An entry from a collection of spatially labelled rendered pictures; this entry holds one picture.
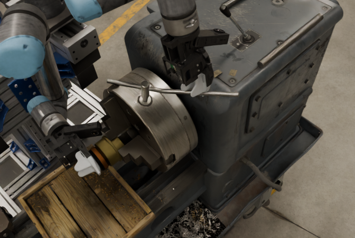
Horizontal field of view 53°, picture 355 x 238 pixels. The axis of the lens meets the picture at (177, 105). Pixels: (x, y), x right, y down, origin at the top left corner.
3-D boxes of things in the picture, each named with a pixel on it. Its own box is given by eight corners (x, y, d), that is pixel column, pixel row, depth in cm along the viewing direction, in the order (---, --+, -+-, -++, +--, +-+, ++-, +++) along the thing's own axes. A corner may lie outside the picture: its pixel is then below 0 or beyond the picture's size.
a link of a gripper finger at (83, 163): (85, 184, 99) (69, 162, 104) (103, 171, 101) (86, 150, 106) (82, 179, 97) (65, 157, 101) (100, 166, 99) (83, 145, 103)
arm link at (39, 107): (51, 104, 124) (42, 88, 117) (67, 123, 118) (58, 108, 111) (31, 117, 121) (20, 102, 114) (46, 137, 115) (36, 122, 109)
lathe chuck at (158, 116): (127, 104, 131) (122, 54, 103) (184, 167, 122) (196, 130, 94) (107, 118, 128) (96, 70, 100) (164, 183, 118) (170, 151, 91)
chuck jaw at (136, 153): (146, 127, 107) (172, 151, 101) (149, 136, 111) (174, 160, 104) (117, 149, 103) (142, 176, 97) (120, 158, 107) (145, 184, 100)
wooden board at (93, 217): (94, 148, 132) (91, 142, 128) (156, 218, 114) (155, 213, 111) (21, 202, 121) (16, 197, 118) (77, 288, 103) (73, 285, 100)
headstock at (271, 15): (233, 28, 166) (240, -50, 135) (321, 83, 143) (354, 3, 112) (133, 100, 144) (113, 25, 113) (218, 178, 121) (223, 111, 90)
